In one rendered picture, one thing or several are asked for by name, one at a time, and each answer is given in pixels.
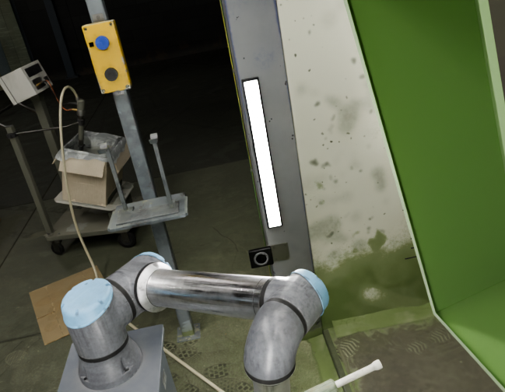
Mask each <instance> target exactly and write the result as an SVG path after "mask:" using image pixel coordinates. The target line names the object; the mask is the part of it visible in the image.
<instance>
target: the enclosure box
mask: <svg viewBox="0 0 505 392"><path fill-rule="evenodd" d="M343 1H344V4H345V9H346V11H347V15H348V17H349V22H350V26H351V28H352V33H353V36H354V39H355V42H356V47H357V50H358V53H359V58H360V60H361V64H362V66H363V71H364V75H365V77H366V82H367V85H368V88H369V91H370V95H371V99H372V101H373V106H374V109H375V112H376V115H377V120H378V123H379V126H380V129H381V134H382V137H383V140H384V144H385V148H386V150H387V154H388V158H389V161H390V164H391V169H392V172H393V175H394V178H395V183H396V186H397V189H398V193H399V197H400V199H401V203H402V207H403V210H404V213H405V218H406V221H407V224H408V227H409V232H410V234H411V238H412V242H413V245H414V248H415V251H416V256H417V259H418V262H419V266H420V270H421V272H422V276H423V281H424V283H425V287H426V291H427V294H428V297H429V300H430V305H431V308H432V311H433V314H434V316H435V317H436V318H437V319H438V320H439V321H440V322H441V323H442V324H443V325H444V326H445V327H446V329H448V331H449V332H450V333H451V334H452V335H453V336H454V337H455V338H456V340H457V341H458V342H459V343H460V344H461V345H462V346H463V348H464V349H465V350H466V351H467V352H468V353H469V354H470V356H471V357H472V358H473V359H474V360H475V361H476V362H477V363H478V364H479V365H480V366H481V367H482V368H483V369H484V371H485V372H486V373H487V374H488V375H489V376H490V377H491V379H492V380H493V381H494V382H495V383H496V384H497V385H498V387H499V388H500V389H501V390H502V391H503V392H505V0H343Z"/></svg>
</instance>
